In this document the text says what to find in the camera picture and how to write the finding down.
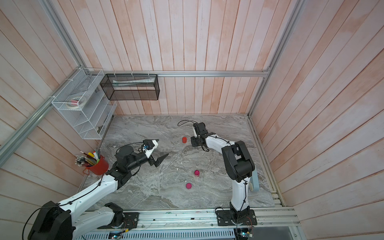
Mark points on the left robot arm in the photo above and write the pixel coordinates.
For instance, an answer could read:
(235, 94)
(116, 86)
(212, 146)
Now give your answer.
(67, 220)

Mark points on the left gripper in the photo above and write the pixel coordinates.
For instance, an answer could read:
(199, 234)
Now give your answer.
(159, 160)

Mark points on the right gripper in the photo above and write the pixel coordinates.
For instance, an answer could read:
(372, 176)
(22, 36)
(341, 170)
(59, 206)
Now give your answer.
(193, 141)

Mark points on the tape roll on shelf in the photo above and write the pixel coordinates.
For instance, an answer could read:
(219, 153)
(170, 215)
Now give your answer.
(75, 103)

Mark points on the bundle of pencils and pens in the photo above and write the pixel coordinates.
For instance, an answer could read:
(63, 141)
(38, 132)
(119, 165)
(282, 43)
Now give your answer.
(87, 160)

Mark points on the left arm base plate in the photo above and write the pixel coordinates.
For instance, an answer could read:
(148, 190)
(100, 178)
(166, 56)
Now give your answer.
(125, 220)

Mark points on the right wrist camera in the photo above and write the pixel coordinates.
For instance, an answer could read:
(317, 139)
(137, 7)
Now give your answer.
(195, 130)

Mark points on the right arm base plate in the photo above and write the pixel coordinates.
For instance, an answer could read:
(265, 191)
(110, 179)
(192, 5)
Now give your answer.
(232, 218)

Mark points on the black mesh wall basket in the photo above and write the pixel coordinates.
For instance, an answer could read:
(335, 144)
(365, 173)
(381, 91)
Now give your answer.
(131, 87)

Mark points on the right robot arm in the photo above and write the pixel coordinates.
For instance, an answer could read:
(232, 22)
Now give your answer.
(238, 164)

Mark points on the white wire shelf rack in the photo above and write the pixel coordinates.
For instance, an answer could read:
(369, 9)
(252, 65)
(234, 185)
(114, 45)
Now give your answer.
(92, 120)

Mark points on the red pencil cup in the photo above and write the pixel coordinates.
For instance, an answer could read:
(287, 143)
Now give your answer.
(100, 168)

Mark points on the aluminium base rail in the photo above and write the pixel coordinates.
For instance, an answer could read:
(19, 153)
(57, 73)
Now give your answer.
(206, 219)

